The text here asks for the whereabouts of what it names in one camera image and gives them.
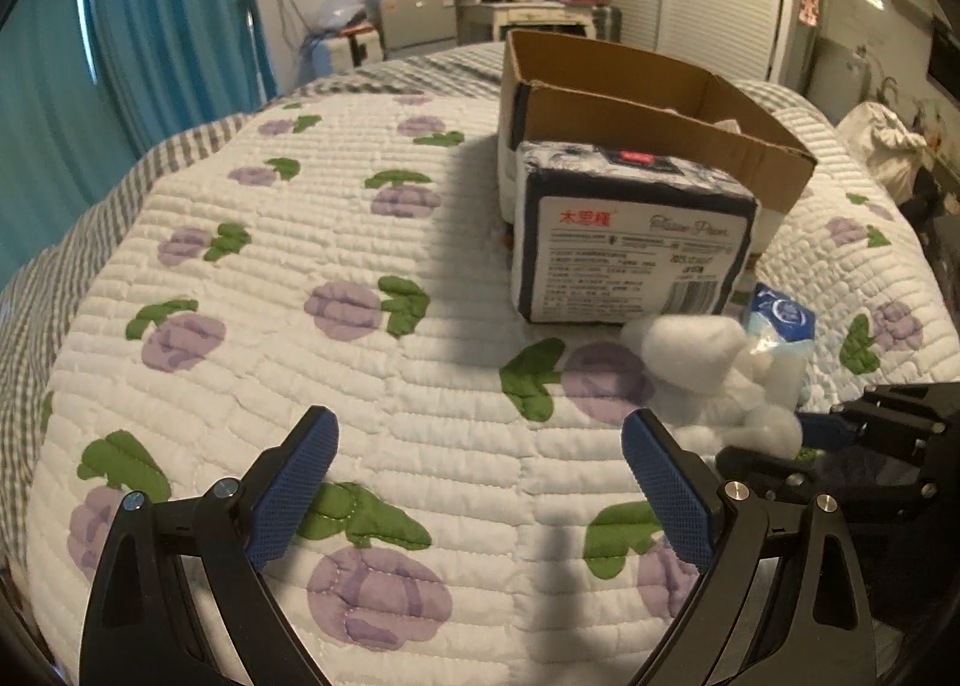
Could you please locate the white crumpled cloth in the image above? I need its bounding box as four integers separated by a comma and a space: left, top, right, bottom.
835, 101, 932, 207

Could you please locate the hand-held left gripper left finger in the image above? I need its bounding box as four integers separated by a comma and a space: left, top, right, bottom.
79, 407, 338, 686

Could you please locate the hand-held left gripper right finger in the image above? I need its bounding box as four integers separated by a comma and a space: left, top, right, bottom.
621, 407, 878, 686

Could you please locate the grey storage cabinet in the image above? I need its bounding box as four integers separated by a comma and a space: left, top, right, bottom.
366, 0, 460, 61

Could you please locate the teal window curtain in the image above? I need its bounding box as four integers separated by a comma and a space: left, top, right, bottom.
0, 0, 282, 293

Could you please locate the brown cardboard box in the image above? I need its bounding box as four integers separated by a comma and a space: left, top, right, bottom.
496, 28, 818, 256

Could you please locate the bag of white cotton balls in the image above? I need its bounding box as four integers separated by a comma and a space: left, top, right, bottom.
621, 315, 807, 449

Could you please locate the white dressing table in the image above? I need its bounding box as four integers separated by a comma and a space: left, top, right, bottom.
457, 0, 623, 46

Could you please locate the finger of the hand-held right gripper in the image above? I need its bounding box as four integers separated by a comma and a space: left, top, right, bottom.
716, 446, 848, 503
799, 384, 950, 458

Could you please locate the white quilt with purple flowers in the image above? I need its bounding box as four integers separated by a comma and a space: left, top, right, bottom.
30, 49, 960, 686

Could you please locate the navy white tissue paper pack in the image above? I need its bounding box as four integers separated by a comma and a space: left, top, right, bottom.
501, 139, 758, 325

